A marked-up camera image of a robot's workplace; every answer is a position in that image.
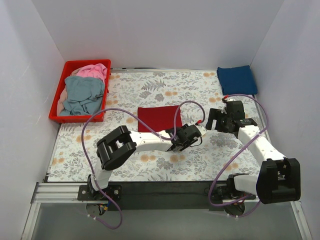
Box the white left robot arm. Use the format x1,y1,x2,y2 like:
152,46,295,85
87,123,207,200

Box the beige t shirt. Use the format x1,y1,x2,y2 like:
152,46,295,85
56,68,80,116

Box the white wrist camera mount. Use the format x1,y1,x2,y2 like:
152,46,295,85
195,120,207,137
222,95,235,107

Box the grey blue t shirt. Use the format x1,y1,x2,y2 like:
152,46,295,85
58,76,105,116

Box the folded blue t shirt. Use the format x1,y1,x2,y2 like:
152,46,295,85
216,65,258,96

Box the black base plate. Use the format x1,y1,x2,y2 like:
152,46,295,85
77,180,249,211

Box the red plastic bin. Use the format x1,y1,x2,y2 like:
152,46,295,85
48,59,111,123

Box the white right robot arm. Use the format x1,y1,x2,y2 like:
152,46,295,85
206,97,301,204

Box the red t shirt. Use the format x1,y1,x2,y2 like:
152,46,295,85
137,105,178,132

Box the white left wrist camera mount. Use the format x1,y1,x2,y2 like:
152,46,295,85
195,120,207,137

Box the pink t shirt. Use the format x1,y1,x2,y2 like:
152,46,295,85
76,63,108,82

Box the floral patterned table mat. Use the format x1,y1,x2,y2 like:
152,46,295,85
46,71,260,183

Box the aluminium frame rail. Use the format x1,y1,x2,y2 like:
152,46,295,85
22,181,312,240

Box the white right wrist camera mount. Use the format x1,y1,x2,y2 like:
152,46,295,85
222,95,235,107

